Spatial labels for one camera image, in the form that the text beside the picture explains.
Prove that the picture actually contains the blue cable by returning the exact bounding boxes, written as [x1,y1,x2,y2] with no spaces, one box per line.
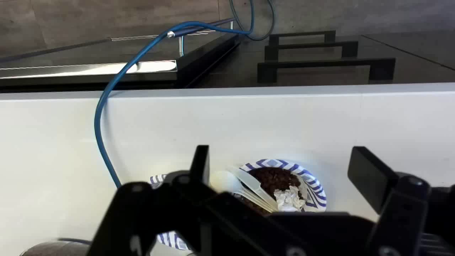
[92,0,277,189]

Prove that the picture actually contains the black drawer cabinet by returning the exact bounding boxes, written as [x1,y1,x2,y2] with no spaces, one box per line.
[187,29,455,90]

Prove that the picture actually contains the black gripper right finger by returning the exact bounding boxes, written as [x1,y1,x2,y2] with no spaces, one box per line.
[346,145,455,256]

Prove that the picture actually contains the crumpled white paper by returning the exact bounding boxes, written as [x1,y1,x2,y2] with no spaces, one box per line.
[274,185,308,214]

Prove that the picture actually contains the brown coffee beans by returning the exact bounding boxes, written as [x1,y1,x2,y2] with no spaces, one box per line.
[247,167,302,201]

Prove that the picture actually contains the blue patterned paper plate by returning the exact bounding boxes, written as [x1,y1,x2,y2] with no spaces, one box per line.
[147,172,191,253]
[238,157,328,214]

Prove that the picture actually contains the dark round object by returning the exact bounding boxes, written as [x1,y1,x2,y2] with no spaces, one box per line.
[19,238,96,256]

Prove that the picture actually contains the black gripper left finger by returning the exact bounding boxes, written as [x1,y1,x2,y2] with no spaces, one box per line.
[86,144,274,256]

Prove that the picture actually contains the black framed steel appliance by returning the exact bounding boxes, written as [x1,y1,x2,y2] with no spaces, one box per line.
[0,19,244,93]

